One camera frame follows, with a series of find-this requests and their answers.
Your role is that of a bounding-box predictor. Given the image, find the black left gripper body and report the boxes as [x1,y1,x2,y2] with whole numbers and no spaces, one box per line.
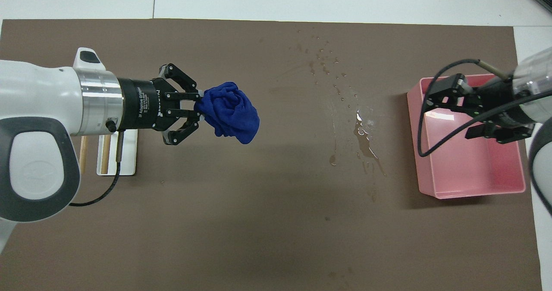
[117,78,173,131]

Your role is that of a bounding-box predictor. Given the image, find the brown table mat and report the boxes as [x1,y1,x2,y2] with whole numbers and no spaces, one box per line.
[0,19,543,291]

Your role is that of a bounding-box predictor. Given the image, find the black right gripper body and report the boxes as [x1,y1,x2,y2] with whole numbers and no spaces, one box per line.
[472,79,535,130]

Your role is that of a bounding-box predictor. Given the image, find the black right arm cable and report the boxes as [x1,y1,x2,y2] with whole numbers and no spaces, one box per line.
[417,59,552,158]

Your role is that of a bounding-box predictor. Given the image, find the blue towel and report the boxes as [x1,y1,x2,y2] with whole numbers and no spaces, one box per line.
[194,82,260,145]

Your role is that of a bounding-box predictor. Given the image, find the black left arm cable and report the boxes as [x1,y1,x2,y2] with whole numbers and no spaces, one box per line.
[69,129,125,207]

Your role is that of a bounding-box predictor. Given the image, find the white rack with wooden rods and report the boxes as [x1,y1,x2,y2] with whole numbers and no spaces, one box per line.
[79,129,138,176]

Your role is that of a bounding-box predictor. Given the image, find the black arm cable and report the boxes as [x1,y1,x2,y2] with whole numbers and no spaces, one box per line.
[69,129,125,207]
[417,59,552,158]

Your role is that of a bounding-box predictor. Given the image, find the pink plastic bin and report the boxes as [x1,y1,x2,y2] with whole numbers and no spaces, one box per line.
[407,73,527,200]

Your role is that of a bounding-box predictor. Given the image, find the spilled water droplets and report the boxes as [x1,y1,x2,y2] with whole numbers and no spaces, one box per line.
[293,28,389,201]

